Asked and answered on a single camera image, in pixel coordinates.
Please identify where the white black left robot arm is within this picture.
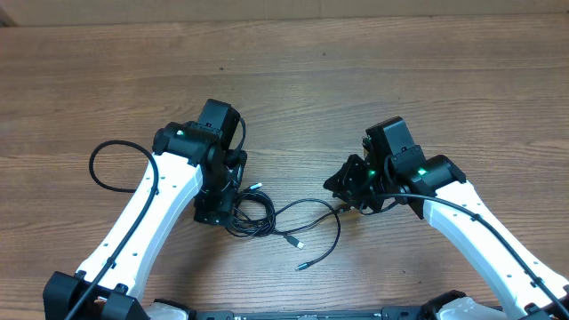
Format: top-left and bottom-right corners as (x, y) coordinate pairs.
(43, 99), (247, 320)

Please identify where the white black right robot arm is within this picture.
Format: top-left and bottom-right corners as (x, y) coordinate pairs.
(324, 116), (568, 319)

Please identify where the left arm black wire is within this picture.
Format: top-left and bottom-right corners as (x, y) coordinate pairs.
(64, 116), (248, 320)

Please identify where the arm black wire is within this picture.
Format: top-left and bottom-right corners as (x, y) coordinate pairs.
(357, 155), (569, 308)
(64, 116), (248, 320)

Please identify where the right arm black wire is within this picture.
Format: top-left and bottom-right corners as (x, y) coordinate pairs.
(357, 155), (569, 308)

